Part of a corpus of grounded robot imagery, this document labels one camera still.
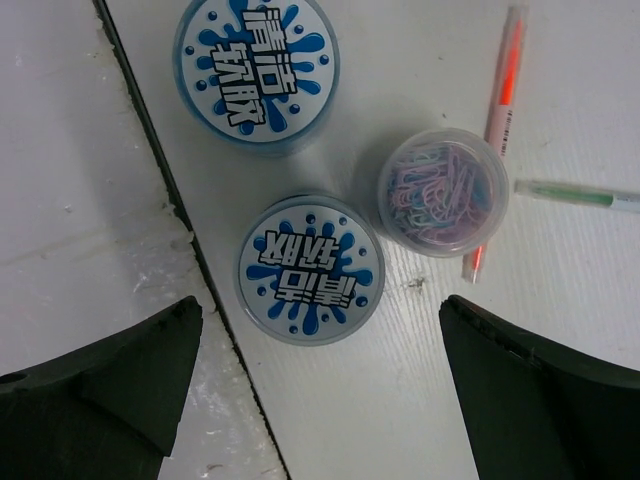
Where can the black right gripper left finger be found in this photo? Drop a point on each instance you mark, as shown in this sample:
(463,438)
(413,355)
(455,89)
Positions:
(109,410)

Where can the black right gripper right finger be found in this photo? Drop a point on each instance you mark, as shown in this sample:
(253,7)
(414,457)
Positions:
(534,408)

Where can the small blue slime jar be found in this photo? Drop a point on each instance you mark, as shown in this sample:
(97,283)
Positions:
(310,271)

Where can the orange highlighter pen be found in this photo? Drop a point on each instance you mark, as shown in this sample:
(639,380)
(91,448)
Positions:
(506,79)

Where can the large blue slime jar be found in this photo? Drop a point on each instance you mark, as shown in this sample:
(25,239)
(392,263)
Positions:
(259,74)

